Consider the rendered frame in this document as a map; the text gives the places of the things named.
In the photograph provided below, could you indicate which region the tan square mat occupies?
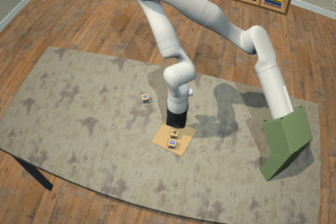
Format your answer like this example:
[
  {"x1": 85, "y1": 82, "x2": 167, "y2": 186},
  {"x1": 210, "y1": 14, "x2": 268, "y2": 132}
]
[{"x1": 151, "y1": 120, "x2": 197, "y2": 156}]

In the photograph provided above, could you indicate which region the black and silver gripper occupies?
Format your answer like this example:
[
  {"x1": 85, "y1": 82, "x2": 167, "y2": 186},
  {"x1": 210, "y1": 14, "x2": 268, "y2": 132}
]
[{"x1": 166, "y1": 88, "x2": 193, "y2": 129}]

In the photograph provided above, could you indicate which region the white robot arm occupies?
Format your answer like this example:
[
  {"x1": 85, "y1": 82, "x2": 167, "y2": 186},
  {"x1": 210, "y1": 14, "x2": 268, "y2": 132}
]
[{"x1": 138, "y1": 0, "x2": 294, "y2": 119}]

